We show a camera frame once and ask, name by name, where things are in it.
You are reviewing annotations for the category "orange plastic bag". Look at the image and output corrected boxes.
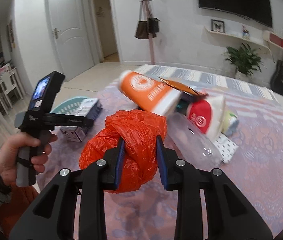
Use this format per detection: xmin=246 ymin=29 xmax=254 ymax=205
xmin=79 ymin=109 xmax=167 ymax=193

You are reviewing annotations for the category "orange foil snack packet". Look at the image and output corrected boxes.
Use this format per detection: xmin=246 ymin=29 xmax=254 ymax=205
xmin=160 ymin=77 xmax=208 ymax=98

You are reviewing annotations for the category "person's left hand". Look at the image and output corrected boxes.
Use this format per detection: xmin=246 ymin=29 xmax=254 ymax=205
xmin=0 ymin=132 xmax=59 ymax=186

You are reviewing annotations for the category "teal laundry basket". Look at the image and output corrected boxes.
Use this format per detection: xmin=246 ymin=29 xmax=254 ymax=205
xmin=50 ymin=96 xmax=87 ymax=115

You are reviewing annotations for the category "white dining chair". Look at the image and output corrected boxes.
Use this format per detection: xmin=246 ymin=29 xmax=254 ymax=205
xmin=0 ymin=63 xmax=26 ymax=115

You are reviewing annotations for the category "white dark carton box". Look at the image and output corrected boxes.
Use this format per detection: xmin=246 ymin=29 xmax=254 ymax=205
xmin=60 ymin=98 xmax=102 ymax=142

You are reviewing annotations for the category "white dotted paper bag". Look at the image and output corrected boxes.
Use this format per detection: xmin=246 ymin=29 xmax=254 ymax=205
xmin=214 ymin=133 xmax=238 ymax=164

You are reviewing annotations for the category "clear plastic bottle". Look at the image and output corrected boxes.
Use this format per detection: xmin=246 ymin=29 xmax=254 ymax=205
xmin=167 ymin=113 xmax=222 ymax=171

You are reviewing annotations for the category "red white paper cup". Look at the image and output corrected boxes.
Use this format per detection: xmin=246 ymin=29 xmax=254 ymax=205
xmin=186 ymin=95 xmax=226 ymax=142

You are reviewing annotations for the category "orange white paper cup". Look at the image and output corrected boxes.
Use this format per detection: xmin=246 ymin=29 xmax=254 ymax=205
xmin=118 ymin=70 xmax=181 ymax=116

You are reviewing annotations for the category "white door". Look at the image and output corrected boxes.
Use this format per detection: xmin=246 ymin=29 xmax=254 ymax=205
xmin=48 ymin=0 xmax=94 ymax=81

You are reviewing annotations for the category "grey white striped rug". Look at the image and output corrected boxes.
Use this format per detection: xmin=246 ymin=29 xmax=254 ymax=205
xmin=135 ymin=64 xmax=278 ymax=102

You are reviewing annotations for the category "brown hanging handbag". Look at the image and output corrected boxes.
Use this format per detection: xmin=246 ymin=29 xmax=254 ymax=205
xmin=135 ymin=1 xmax=149 ymax=40

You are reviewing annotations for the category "black acoustic guitar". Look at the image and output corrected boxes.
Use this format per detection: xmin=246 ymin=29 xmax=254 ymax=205
xmin=270 ymin=58 xmax=283 ymax=96

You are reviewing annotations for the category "black hanging bag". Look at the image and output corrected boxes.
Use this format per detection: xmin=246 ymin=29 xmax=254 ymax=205
xmin=148 ymin=2 xmax=160 ymax=38

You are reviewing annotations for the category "green potted plant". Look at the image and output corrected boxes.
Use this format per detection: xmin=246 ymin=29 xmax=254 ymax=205
xmin=224 ymin=43 xmax=265 ymax=82

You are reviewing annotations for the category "pink coat stand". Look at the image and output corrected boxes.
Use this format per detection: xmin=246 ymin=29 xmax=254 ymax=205
xmin=143 ymin=0 xmax=155 ymax=65

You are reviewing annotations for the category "small figurine on shelf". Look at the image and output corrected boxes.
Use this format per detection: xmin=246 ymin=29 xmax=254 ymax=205
xmin=242 ymin=25 xmax=251 ymax=40

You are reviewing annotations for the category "framed butterfly picture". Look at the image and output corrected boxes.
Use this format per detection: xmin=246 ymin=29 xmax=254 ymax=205
xmin=211 ymin=19 xmax=225 ymax=33

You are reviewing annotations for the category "white wall shelf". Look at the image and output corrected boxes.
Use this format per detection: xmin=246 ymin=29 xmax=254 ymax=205
xmin=204 ymin=27 xmax=271 ymax=54

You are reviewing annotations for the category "red white wall box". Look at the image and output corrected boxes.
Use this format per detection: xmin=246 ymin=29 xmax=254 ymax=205
xmin=262 ymin=30 xmax=283 ymax=50

